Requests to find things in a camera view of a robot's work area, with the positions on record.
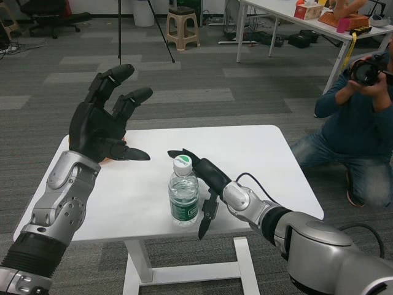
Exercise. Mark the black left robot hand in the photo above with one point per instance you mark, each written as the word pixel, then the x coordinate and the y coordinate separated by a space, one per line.
pixel 92 126

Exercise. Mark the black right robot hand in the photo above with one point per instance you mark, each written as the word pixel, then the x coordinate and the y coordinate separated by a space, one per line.
pixel 212 176

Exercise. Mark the clear water bottle green label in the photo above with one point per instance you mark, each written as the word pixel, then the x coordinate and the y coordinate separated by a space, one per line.
pixel 183 209

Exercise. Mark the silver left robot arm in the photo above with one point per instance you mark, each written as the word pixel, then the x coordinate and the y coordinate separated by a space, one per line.
pixel 58 196

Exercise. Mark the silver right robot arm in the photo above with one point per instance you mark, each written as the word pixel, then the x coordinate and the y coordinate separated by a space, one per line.
pixel 319 246

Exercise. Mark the red fruit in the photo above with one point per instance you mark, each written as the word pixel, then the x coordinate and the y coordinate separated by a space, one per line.
pixel 124 139

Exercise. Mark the orange plate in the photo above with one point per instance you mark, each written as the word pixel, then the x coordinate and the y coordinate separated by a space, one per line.
pixel 106 160

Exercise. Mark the black tripod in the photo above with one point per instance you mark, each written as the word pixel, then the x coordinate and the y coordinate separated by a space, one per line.
pixel 119 30

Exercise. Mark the black office chair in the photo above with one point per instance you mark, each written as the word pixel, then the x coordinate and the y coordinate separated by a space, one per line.
pixel 52 20

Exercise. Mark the white table base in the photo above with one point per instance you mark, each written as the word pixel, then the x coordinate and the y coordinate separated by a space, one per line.
pixel 135 264

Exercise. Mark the beige plastic stool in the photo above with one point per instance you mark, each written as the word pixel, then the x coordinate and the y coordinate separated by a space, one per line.
pixel 181 21

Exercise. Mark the person in blue sweater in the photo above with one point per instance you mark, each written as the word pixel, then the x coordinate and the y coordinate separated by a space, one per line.
pixel 344 129

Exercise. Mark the light wooden stool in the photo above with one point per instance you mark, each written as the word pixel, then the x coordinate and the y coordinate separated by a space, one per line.
pixel 6 9

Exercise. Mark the black bag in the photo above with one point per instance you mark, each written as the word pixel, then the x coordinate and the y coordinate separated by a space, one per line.
pixel 267 39

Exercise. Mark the small white desk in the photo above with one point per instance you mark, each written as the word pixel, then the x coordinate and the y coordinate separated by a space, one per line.
pixel 233 21

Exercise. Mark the black carrying case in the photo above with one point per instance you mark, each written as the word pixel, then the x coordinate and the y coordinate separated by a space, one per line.
pixel 302 40

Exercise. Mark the long white table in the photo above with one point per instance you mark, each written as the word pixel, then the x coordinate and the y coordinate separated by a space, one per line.
pixel 276 9

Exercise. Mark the red tissue box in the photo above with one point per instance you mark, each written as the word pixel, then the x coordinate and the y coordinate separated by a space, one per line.
pixel 308 13

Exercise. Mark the pink cup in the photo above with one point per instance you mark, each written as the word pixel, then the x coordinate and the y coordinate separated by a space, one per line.
pixel 343 25

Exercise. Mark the yellow tape measure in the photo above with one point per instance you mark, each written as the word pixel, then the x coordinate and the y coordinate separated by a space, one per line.
pixel 362 30

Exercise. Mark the orange tray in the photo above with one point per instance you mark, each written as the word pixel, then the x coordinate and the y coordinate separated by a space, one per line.
pixel 356 21

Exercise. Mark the orange plush toy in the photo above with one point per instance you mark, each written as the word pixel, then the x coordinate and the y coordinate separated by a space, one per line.
pixel 340 7

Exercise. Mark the white rounded device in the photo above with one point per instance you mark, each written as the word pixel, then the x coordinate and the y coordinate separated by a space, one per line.
pixel 377 21

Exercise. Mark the black photo camera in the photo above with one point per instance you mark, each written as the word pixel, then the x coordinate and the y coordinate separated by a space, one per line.
pixel 365 72

